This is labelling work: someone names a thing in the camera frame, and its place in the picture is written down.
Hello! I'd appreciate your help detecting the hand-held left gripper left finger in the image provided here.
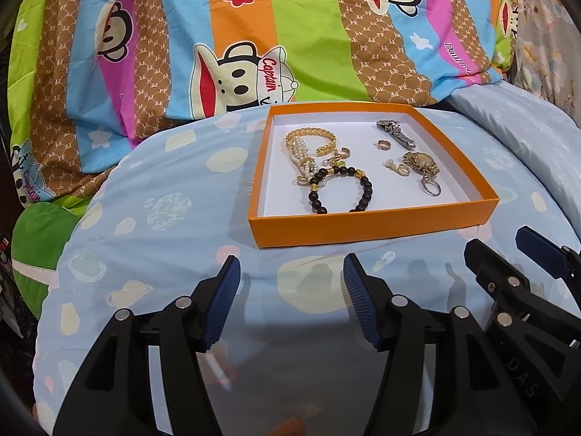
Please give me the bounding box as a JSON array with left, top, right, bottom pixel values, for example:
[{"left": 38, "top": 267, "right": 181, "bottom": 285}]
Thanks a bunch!
[{"left": 52, "top": 254, "right": 241, "bottom": 436}]

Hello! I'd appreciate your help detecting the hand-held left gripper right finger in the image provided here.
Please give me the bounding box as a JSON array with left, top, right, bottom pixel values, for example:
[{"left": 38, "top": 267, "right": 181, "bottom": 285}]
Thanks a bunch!
[{"left": 342, "top": 253, "right": 536, "bottom": 436}]

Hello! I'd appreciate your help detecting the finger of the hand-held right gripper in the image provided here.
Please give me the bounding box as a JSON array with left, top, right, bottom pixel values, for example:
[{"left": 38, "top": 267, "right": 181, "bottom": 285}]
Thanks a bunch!
[
  {"left": 515, "top": 226, "right": 581, "bottom": 282},
  {"left": 464, "top": 238, "right": 581, "bottom": 414}
]

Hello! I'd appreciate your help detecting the orange cardboard box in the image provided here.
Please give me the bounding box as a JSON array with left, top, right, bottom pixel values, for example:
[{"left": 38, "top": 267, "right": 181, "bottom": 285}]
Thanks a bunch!
[{"left": 247, "top": 102, "right": 500, "bottom": 250}]

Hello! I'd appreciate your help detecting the silver ring clasp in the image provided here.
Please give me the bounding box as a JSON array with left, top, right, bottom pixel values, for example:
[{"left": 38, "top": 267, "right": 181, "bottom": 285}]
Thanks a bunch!
[{"left": 420, "top": 173, "right": 443, "bottom": 197}]

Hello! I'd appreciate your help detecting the dark bead bracelet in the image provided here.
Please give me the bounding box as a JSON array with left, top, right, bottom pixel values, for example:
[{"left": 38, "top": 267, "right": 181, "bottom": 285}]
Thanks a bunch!
[{"left": 308, "top": 166, "right": 374, "bottom": 214}]

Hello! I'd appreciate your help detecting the gold wristwatch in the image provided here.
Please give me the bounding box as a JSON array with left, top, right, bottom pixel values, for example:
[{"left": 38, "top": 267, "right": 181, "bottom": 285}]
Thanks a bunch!
[{"left": 402, "top": 151, "right": 441, "bottom": 177}]

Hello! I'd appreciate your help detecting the white pearl bracelet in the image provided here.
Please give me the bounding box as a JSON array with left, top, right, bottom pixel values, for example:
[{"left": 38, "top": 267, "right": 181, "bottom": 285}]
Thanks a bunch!
[{"left": 290, "top": 138, "right": 321, "bottom": 188}]

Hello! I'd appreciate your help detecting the light blue dotted sheet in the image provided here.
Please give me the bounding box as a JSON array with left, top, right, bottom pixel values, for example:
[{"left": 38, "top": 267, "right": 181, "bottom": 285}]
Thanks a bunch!
[{"left": 32, "top": 100, "right": 581, "bottom": 436}]

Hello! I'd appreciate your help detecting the plain light blue quilt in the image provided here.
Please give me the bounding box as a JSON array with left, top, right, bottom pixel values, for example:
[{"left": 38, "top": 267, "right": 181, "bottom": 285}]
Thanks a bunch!
[{"left": 447, "top": 79, "right": 581, "bottom": 255}]

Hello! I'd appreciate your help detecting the silver wristwatch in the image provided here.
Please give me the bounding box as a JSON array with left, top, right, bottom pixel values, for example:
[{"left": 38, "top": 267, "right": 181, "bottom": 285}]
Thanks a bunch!
[{"left": 376, "top": 119, "right": 417, "bottom": 150}]

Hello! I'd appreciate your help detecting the gold bangle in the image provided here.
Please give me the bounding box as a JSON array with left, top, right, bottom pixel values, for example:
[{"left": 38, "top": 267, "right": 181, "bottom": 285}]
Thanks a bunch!
[{"left": 285, "top": 128, "right": 337, "bottom": 156}]

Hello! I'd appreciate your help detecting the green padded cloth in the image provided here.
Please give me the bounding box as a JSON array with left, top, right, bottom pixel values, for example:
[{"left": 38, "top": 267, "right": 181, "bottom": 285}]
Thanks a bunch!
[{"left": 11, "top": 200, "right": 92, "bottom": 323}]

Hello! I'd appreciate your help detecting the grey floral cloth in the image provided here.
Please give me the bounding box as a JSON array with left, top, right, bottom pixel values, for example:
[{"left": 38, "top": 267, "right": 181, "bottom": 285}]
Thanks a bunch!
[{"left": 513, "top": 0, "right": 581, "bottom": 114}]

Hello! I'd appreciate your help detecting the striped cartoon monkey blanket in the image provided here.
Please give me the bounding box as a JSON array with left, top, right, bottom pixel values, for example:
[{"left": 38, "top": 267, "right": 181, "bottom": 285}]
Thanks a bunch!
[{"left": 9, "top": 0, "right": 523, "bottom": 201}]

